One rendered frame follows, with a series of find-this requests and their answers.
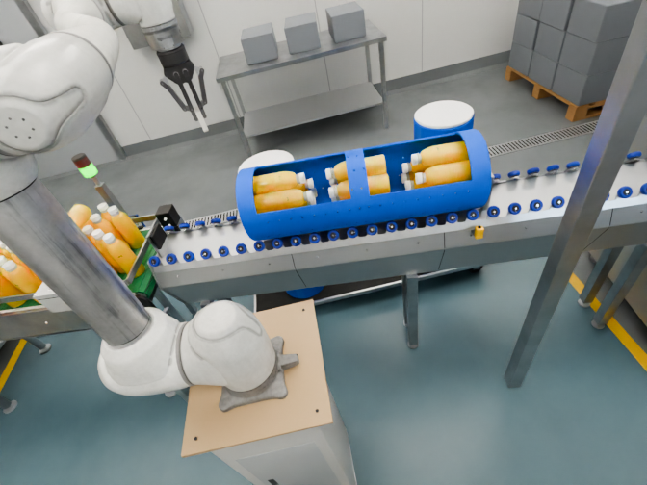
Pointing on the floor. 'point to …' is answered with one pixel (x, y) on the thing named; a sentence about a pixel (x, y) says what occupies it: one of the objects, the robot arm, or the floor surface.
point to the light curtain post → (587, 192)
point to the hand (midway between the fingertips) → (200, 118)
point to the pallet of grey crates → (571, 49)
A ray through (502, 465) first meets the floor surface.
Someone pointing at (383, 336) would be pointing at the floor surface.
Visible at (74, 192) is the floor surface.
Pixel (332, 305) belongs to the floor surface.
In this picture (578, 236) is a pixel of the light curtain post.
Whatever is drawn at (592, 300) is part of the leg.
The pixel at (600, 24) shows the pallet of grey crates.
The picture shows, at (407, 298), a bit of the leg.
